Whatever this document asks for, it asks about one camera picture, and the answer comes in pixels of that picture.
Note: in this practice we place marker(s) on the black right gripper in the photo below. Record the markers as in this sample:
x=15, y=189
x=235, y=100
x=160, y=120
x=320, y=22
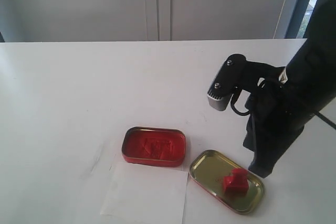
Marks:
x=277, y=112

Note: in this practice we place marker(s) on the small red block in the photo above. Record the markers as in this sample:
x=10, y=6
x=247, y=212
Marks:
x=236, y=181

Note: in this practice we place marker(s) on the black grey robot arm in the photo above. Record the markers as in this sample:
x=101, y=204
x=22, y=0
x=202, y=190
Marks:
x=317, y=57

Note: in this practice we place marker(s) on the red tin box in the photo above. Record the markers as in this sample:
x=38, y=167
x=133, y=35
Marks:
x=154, y=146

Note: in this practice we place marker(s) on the gold tin lid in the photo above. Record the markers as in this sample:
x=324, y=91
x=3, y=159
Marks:
x=209, y=169

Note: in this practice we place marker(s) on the white paper sheet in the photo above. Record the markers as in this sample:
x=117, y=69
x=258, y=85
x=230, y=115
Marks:
x=146, y=194

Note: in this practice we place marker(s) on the white cabinet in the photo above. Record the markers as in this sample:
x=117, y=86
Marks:
x=144, y=20

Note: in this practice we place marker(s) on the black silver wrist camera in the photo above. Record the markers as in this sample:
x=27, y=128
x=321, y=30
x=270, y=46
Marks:
x=225, y=82

